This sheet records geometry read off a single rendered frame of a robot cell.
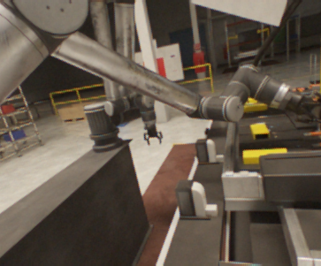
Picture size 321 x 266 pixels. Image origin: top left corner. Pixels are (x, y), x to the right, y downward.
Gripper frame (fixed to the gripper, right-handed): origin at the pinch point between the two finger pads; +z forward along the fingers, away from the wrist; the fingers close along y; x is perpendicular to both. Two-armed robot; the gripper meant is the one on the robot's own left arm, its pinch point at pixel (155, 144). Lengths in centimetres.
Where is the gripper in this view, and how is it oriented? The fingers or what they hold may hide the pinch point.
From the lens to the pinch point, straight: 183.8
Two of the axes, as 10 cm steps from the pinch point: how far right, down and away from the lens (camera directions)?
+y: -9.4, 0.9, 3.1
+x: -2.7, 3.4, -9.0
